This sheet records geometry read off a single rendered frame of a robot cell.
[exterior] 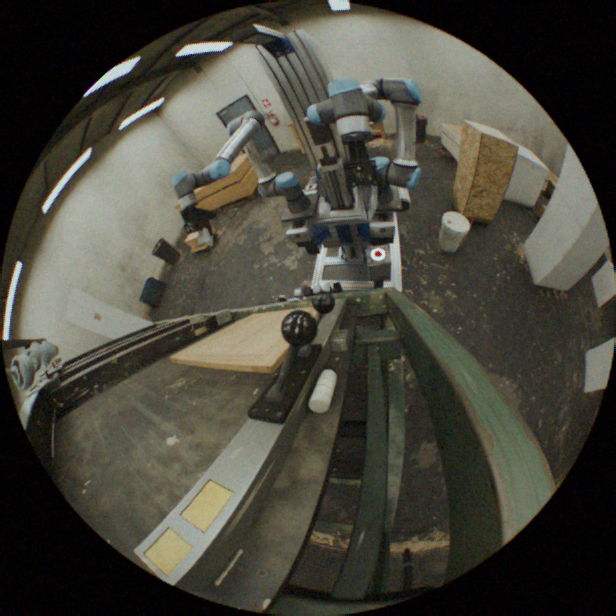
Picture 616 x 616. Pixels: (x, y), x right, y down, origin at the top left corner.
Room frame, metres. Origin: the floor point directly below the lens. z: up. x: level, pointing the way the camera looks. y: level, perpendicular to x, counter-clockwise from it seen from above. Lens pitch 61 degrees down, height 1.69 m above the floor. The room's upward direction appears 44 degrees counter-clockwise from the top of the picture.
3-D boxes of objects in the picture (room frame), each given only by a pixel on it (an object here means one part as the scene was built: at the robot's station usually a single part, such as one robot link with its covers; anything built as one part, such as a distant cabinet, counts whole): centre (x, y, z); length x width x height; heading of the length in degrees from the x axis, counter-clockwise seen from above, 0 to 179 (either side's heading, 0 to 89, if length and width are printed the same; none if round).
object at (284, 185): (0.95, -0.41, 1.20); 0.13 x 0.12 x 0.14; 25
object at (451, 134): (0.22, -4.81, 0.32); 2.45 x 1.06 x 0.65; 38
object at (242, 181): (5.07, -0.46, 0.39); 2.46 x 1.05 x 0.78; 38
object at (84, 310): (3.33, 3.01, 1.03); 0.61 x 0.58 x 2.05; 38
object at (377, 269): (0.37, -0.44, 0.84); 0.12 x 0.12 x 0.18; 49
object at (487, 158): (0.24, -2.39, 0.63); 0.50 x 0.42 x 1.25; 40
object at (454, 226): (0.26, -1.66, 0.24); 0.32 x 0.30 x 0.47; 38
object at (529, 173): (-0.17, -3.84, 0.48); 1.00 x 0.64 x 0.95; 38
